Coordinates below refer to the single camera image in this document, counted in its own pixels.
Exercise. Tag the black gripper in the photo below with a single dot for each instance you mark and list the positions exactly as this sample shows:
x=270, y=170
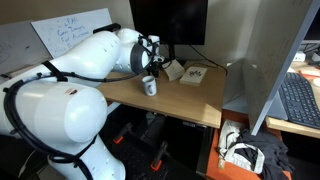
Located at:
x=153, y=62

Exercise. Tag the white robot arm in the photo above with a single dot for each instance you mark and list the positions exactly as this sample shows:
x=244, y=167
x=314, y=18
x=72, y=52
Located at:
x=83, y=60

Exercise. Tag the beige book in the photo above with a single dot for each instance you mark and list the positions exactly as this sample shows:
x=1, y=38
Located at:
x=193, y=76

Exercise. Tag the white ceramic mug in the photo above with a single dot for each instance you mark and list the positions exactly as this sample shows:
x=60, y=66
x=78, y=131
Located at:
x=149, y=85

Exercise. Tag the white paper card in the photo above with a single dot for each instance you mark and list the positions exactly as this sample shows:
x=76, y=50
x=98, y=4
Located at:
x=174, y=70

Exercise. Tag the black computer monitor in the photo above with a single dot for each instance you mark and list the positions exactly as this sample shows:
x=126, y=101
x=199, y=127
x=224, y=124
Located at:
x=168, y=21

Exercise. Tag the black clamp orange tip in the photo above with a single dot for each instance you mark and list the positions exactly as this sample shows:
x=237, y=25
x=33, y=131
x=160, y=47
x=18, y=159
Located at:
x=159, y=156
x=121, y=133

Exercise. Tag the light grey flat board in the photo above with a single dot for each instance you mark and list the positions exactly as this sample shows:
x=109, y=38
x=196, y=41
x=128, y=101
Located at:
x=235, y=90

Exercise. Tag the black box under desk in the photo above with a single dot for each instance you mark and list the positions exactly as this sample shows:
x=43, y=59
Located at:
x=200, y=146

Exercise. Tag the white tote bag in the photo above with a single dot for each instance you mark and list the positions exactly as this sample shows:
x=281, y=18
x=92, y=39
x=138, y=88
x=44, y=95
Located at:
x=238, y=148

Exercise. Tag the orange floor mat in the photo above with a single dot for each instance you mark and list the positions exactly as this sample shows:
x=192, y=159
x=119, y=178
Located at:
x=220, y=166

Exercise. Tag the grey leaning whiteboard panel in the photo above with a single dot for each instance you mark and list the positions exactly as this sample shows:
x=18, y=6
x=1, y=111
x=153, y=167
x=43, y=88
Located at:
x=276, y=63

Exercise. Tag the plain white whiteboard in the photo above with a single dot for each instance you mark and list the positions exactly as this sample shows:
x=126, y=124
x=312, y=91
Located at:
x=16, y=46

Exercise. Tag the dark grey cloth pile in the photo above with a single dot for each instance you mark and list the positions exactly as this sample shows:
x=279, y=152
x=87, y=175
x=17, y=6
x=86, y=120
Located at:
x=270, y=153

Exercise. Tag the white power adapter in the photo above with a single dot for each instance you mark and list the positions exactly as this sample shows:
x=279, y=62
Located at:
x=299, y=56

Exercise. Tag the black keyboard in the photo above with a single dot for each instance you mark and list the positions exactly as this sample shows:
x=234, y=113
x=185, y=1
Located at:
x=300, y=100

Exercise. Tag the orange notebook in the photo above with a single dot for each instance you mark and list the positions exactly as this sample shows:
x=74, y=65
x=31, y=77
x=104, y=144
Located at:
x=310, y=71

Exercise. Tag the dark computer screen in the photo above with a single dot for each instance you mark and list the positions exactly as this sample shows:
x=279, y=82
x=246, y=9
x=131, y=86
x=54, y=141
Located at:
x=314, y=30

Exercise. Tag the black stereo camera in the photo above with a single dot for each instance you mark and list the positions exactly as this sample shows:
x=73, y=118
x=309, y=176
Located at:
x=106, y=27

